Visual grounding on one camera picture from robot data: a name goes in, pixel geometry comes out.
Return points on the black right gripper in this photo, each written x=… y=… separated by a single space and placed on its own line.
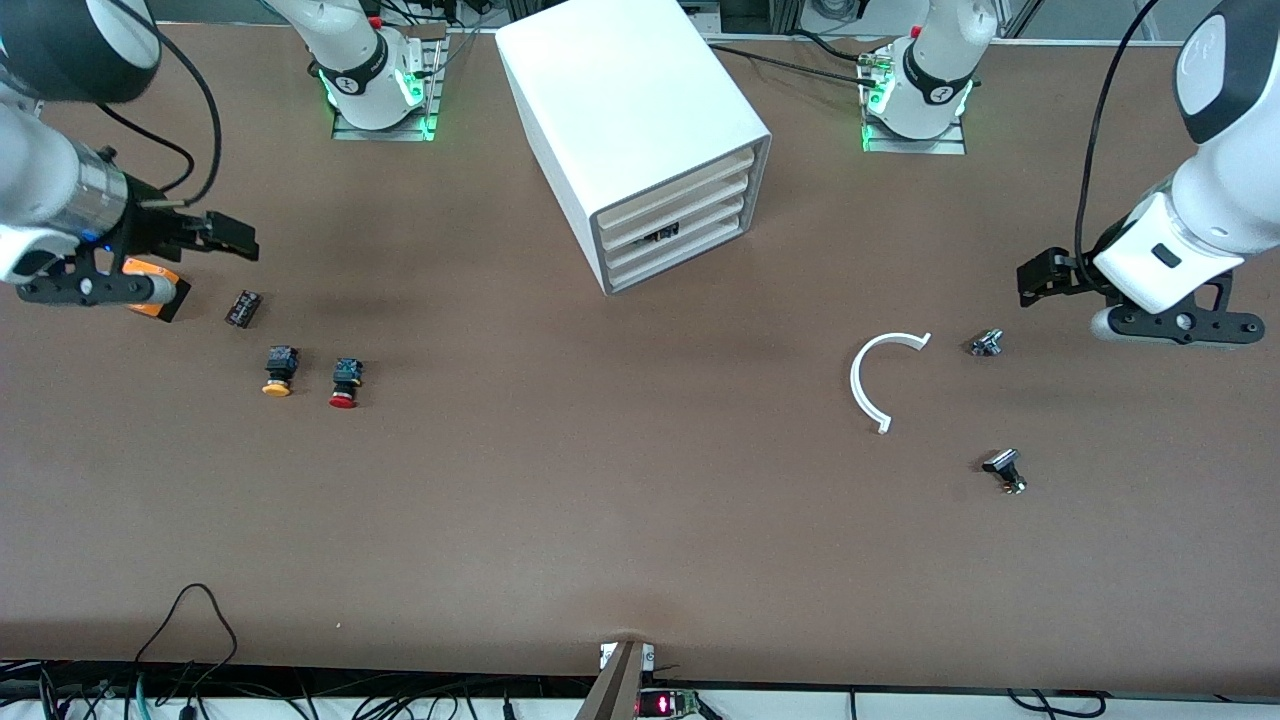
x=156 y=232

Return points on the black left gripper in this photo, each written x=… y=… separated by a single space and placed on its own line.
x=1068 y=272

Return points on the white plastic drawer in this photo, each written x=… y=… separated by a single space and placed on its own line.
x=700 y=185
x=705 y=224
x=700 y=243
x=700 y=204

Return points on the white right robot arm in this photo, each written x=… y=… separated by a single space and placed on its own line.
x=30 y=160

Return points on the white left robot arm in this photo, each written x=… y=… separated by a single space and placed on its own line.
x=1220 y=190

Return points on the yellow mushroom push button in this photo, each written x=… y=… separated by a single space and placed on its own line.
x=280 y=365

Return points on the red mushroom push button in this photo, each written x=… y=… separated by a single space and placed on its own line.
x=346 y=378

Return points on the white drawer cabinet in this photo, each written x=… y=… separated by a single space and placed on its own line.
x=620 y=90

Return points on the orange box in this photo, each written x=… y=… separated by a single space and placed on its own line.
x=165 y=270

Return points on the small black contact block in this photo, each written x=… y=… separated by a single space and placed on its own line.
x=243 y=308

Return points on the white curved plastic arc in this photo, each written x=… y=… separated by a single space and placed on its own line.
x=855 y=380

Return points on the device with red display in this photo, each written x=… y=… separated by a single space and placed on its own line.
x=665 y=705

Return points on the small silver metal switch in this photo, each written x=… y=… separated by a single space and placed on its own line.
x=987 y=344

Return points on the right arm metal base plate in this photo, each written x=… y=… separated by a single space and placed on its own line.
x=355 y=132

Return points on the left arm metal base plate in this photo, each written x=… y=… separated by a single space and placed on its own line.
x=940 y=147

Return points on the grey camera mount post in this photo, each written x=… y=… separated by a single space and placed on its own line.
x=620 y=690

